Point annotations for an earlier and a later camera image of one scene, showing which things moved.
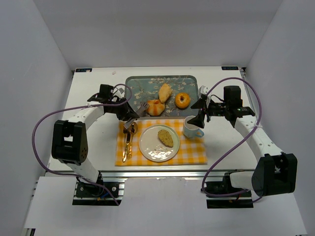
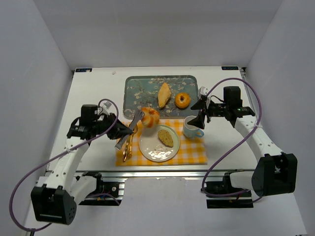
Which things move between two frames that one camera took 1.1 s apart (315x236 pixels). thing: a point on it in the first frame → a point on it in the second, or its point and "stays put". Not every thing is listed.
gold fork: x=125 y=131 stays put
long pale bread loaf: x=165 y=92 stays put
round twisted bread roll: x=156 y=108 → x=151 y=118
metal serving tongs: x=142 y=111 → x=139 y=115
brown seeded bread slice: x=165 y=137 stays put
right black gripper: x=205 y=111 stays put
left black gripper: x=128 y=114 → x=114 y=126
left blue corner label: x=83 y=70 stays put
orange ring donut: x=184 y=103 stays put
